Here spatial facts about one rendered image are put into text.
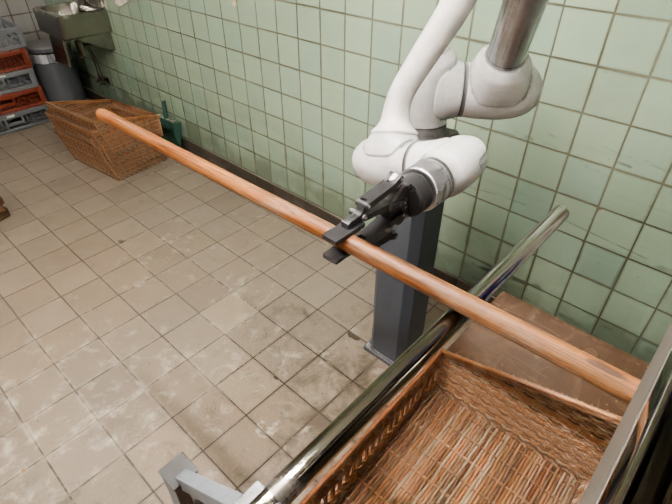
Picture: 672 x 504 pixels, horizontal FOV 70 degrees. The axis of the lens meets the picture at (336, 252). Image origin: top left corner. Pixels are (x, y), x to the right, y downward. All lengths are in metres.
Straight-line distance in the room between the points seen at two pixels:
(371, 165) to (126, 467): 1.42
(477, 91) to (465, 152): 0.51
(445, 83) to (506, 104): 0.18
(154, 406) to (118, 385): 0.20
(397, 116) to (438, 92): 0.41
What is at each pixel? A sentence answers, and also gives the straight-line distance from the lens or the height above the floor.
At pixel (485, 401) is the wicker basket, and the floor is 0.66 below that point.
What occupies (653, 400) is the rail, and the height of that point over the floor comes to 1.43.
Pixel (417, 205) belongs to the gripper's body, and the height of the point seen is 1.19.
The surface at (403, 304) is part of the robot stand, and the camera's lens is 1.85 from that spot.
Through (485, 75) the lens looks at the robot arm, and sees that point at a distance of 1.42.
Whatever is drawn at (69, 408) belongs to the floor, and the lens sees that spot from 2.25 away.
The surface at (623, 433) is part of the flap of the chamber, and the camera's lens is 0.31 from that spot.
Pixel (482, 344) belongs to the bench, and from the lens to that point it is 1.48.
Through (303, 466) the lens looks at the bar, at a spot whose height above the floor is 1.17.
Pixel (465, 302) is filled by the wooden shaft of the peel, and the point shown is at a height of 1.20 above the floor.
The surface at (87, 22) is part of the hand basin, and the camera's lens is 4.24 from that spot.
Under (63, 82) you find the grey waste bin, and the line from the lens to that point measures 4.90.
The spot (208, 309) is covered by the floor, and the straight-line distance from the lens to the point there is 2.42.
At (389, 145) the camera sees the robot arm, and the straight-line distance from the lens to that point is 1.02.
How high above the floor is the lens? 1.65
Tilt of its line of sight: 38 degrees down
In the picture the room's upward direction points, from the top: straight up
